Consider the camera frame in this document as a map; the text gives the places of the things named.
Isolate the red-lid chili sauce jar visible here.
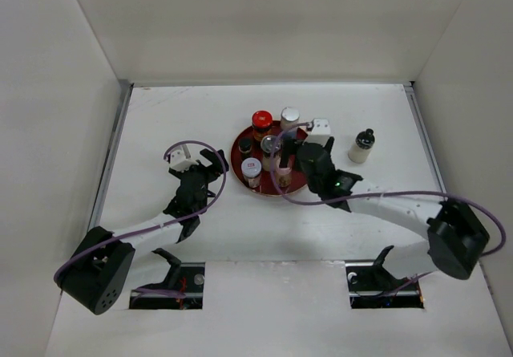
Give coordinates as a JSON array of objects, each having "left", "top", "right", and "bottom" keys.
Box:
[{"left": 252, "top": 110, "right": 273, "bottom": 143}]

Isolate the small black-cap spice bottle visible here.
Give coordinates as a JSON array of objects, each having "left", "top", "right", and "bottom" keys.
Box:
[{"left": 238, "top": 137, "right": 252, "bottom": 160}]

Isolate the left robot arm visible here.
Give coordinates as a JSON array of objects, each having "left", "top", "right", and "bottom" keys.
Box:
[{"left": 54, "top": 144, "right": 229, "bottom": 315}]

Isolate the white-lid low jar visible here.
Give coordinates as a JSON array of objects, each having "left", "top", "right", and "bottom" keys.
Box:
[{"left": 241, "top": 157, "right": 262, "bottom": 189}]

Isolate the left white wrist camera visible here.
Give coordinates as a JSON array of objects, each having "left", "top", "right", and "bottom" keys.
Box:
[{"left": 164, "top": 144, "right": 196, "bottom": 172}]

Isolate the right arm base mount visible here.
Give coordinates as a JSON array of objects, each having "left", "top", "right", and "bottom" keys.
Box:
[{"left": 345, "top": 245, "right": 424, "bottom": 310}]

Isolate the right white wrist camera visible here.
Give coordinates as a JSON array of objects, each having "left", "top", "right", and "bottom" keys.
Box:
[{"left": 305, "top": 118, "right": 331, "bottom": 146}]

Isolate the pink-lid spice jar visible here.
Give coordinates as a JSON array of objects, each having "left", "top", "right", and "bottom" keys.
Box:
[{"left": 275, "top": 167, "right": 292, "bottom": 189}]

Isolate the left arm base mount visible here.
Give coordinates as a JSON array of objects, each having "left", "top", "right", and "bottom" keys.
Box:
[{"left": 128, "top": 248, "right": 206, "bottom": 310}]

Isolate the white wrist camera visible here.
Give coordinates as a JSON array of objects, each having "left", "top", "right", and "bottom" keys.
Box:
[
  {"left": 164, "top": 144, "right": 196, "bottom": 172},
  {"left": 305, "top": 118, "right": 331, "bottom": 146}
]

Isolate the purple cable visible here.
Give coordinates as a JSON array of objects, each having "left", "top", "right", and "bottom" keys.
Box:
[
  {"left": 271, "top": 120, "right": 507, "bottom": 294},
  {"left": 53, "top": 140, "right": 228, "bottom": 298}
]

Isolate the black round-top grinder bottle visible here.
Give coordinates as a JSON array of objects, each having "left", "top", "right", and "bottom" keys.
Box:
[{"left": 348, "top": 128, "right": 376, "bottom": 164}]

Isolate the red round tray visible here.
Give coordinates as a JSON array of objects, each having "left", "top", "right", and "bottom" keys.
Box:
[{"left": 230, "top": 125, "right": 307, "bottom": 197}]

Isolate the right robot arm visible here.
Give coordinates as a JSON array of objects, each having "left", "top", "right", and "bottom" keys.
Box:
[{"left": 281, "top": 139, "right": 490, "bottom": 290}]

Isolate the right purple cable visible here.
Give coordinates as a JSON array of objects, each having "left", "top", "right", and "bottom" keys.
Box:
[{"left": 271, "top": 120, "right": 507, "bottom": 294}]

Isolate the tall silver-lid blue-label jar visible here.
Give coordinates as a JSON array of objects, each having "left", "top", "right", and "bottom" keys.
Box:
[{"left": 280, "top": 107, "right": 300, "bottom": 139}]

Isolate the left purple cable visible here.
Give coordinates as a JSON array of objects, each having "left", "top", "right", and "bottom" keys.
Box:
[{"left": 53, "top": 140, "right": 228, "bottom": 298}]

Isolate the clear-dome-lid spice jar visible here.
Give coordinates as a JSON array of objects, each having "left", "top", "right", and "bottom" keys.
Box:
[{"left": 261, "top": 135, "right": 282, "bottom": 172}]

